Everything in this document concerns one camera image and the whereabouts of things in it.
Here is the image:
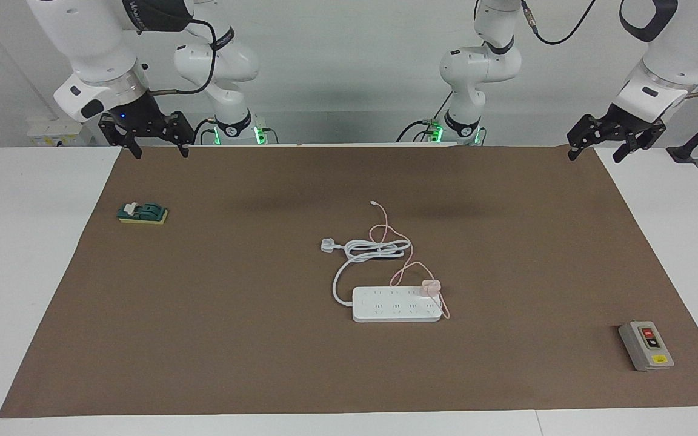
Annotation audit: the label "pink charging cable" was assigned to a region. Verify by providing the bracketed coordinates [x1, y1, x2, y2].
[368, 200, 451, 320]

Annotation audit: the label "white power strip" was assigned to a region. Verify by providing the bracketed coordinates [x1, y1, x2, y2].
[351, 286, 444, 323]

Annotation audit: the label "green circuit board module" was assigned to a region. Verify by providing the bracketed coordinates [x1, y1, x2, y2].
[118, 202, 169, 226]

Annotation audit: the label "brown table mat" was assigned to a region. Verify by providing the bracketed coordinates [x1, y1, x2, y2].
[0, 145, 698, 418]

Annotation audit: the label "white wall socket box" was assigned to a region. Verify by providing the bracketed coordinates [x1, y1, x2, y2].
[27, 117, 86, 147]

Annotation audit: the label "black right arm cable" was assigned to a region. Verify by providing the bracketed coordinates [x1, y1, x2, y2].
[143, 18, 234, 146]

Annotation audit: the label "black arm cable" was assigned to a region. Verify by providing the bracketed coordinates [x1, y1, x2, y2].
[143, 18, 234, 146]
[522, 0, 698, 97]

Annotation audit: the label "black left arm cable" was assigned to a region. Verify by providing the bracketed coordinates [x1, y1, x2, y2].
[522, 0, 698, 97]

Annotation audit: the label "black base cables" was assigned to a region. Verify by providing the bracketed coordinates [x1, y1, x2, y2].
[397, 91, 454, 143]

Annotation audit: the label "white power cord with plug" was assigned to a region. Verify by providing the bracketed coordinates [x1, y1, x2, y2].
[321, 238, 413, 306]

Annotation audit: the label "grey on-off switch box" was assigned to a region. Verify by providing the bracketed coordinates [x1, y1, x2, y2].
[619, 321, 675, 372]

